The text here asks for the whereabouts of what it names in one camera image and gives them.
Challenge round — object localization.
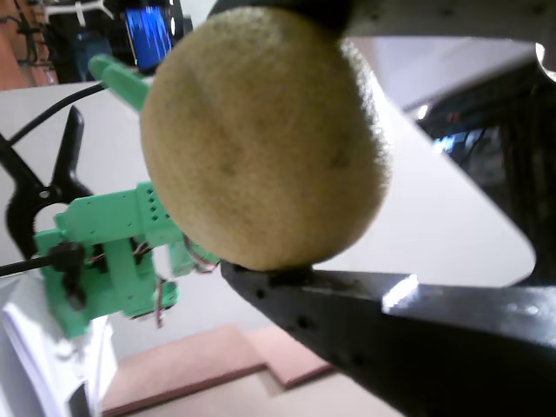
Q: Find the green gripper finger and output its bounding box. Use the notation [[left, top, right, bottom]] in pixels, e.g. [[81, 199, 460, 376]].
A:
[[88, 54, 152, 112]]

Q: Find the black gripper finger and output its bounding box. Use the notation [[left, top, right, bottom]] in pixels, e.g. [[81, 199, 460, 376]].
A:
[[220, 262, 556, 417], [208, 0, 556, 83]]

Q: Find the small yellow potato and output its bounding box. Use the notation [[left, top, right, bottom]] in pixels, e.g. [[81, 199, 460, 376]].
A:
[[139, 6, 394, 271]]

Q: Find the blue computer monitor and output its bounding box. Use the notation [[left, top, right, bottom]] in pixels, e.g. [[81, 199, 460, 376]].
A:
[[124, 3, 175, 73]]

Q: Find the black spring clamp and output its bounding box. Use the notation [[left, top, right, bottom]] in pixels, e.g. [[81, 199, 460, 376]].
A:
[[0, 105, 95, 258]]

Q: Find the black power cable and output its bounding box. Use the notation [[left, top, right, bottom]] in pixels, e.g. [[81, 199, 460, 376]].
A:
[[0, 242, 86, 279]]

